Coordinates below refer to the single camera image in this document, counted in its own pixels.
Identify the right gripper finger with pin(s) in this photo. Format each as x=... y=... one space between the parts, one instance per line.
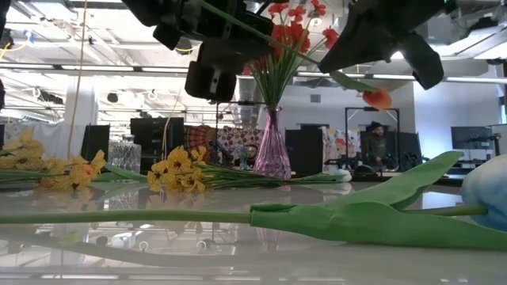
x=368 y=23
x=425 y=63

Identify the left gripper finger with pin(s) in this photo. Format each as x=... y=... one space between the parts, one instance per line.
x=253 y=16
x=212 y=75

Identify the red artificial flower bunch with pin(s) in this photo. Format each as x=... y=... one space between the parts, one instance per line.
x=291 y=33

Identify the orange artificial tulip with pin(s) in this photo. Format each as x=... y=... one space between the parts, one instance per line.
x=378 y=99

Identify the yellow artificial flower bunch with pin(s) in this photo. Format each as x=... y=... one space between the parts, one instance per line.
x=178 y=158
x=24 y=158

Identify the pink glass vase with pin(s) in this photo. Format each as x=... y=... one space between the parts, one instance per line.
x=272 y=154

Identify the clear cut-glass vase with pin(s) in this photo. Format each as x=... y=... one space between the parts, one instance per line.
x=124 y=156

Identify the black background robot arm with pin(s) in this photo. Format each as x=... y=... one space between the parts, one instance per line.
x=364 y=170

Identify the orange mandala cloth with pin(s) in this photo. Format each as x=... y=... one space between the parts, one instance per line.
x=200 y=138

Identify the dotted floral cloth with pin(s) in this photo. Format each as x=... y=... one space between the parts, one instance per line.
x=237 y=138

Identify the black cabinet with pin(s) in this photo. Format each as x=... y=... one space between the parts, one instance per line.
x=150 y=134
x=307 y=150

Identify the black computer monitor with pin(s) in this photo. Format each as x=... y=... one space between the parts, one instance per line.
x=471 y=137

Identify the person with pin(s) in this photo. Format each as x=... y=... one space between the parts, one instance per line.
x=375 y=144

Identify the long ceiling light bar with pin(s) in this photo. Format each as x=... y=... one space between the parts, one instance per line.
x=99 y=68

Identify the black round ceiling speaker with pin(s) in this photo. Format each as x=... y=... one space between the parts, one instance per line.
x=112 y=97

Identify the white floral cloth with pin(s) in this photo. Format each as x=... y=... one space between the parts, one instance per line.
x=336 y=146

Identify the black upright panel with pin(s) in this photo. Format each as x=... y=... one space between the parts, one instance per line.
x=95 y=142

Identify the white curtain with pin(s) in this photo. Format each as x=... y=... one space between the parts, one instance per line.
x=55 y=138

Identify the silver ventilation duct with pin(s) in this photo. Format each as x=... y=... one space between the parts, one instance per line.
x=247 y=99

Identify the wall vent grille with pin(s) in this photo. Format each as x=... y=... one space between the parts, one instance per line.
x=315 y=98

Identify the black metal stand frame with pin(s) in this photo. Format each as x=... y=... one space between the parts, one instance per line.
x=347 y=130

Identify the black aluminium table frame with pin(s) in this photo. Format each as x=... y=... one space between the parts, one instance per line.
x=396 y=180

